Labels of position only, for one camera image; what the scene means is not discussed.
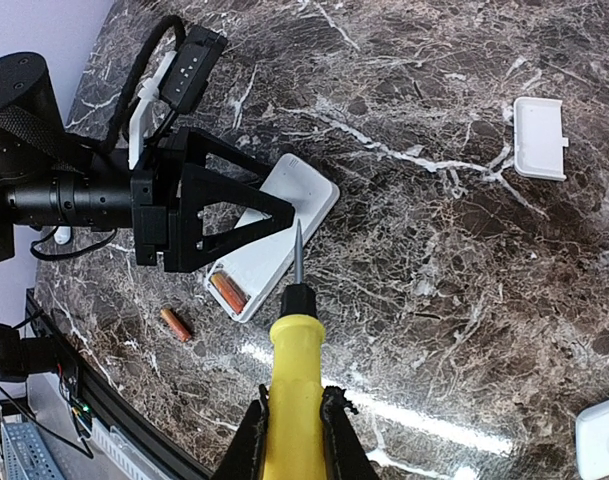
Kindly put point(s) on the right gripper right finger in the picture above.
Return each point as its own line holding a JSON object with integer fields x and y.
{"x": 345, "y": 457}

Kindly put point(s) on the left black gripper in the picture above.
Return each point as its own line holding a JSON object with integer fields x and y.
{"x": 192, "y": 215}

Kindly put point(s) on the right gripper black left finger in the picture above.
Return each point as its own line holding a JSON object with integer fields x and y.
{"x": 245, "y": 456}

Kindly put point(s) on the yellow handled screwdriver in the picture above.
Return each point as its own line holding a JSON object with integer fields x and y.
{"x": 294, "y": 448}

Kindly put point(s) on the white remote with battery bay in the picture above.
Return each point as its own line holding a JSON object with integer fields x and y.
{"x": 258, "y": 267}

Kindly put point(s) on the orange AA battery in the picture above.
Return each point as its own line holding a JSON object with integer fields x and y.
{"x": 230, "y": 292}
{"x": 176, "y": 325}

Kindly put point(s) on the white remote control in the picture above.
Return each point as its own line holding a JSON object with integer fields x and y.
{"x": 592, "y": 441}

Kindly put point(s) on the white battery cover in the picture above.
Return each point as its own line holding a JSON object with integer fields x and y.
{"x": 539, "y": 142}

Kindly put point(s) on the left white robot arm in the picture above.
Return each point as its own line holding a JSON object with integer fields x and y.
{"x": 47, "y": 179}

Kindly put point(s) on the blue perforated metal box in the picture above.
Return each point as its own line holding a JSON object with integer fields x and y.
{"x": 26, "y": 457}

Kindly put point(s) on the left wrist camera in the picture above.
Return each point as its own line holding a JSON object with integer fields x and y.
{"x": 179, "y": 82}

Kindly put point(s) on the white slotted cable duct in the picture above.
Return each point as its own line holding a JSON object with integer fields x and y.
{"x": 122, "y": 452}

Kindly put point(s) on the black front rail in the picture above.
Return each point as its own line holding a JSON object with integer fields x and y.
{"x": 88, "y": 391}

